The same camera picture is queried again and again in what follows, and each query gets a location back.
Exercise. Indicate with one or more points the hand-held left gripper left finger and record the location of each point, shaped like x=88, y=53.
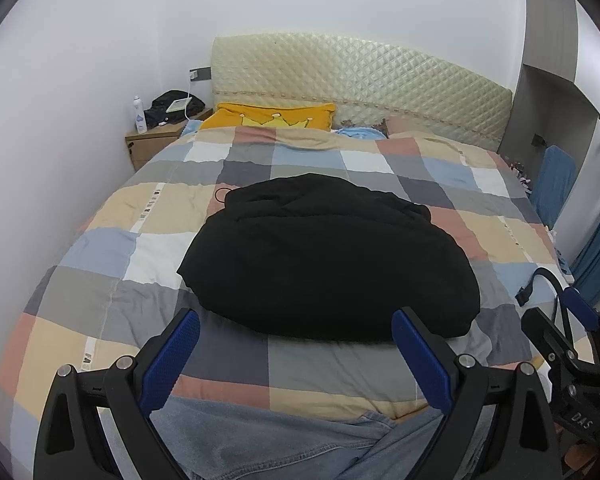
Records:
x=170, y=360

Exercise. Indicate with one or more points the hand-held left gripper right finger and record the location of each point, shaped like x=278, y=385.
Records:
x=422, y=360

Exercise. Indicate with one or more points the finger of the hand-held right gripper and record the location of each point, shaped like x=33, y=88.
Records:
x=582, y=310
x=547, y=337

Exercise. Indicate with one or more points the black puffer jacket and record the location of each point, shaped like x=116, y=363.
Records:
x=330, y=260

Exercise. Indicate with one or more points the blue curtain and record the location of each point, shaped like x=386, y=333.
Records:
x=597, y=255

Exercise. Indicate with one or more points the checkered patchwork blanket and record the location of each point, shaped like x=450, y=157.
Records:
x=105, y=255

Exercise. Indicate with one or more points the blue cloth on chair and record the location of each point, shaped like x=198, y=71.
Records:
x=552, y=185

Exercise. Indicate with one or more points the blue denim jeans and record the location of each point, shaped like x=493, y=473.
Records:
x=280, y=440

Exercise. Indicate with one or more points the wooden nightstand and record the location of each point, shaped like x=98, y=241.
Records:
x=150, y=147

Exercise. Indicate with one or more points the light blue pillow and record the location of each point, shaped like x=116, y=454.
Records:
x=191, y=127

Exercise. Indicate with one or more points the patterned pillow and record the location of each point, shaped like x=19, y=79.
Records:
x=405, y=126

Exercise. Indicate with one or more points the light blue cloth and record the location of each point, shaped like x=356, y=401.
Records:
x=362, y=133

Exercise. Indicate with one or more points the white spray bottle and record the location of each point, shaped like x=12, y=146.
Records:
x=140, y=120

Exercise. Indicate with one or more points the black bag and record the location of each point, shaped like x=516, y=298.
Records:
x=157, y=110

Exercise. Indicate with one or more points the yellow pillow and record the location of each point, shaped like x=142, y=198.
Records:
x=230, y=115

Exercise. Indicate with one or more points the white flat device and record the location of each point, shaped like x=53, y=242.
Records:
x=176, y=105

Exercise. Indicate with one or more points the grey wardrobe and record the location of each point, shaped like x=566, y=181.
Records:
x=550, y=35

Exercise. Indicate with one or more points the cream quilted headboard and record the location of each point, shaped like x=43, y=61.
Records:
x=355, y=75

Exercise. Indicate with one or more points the grey wall socket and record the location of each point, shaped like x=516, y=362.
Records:
x=202, y=74

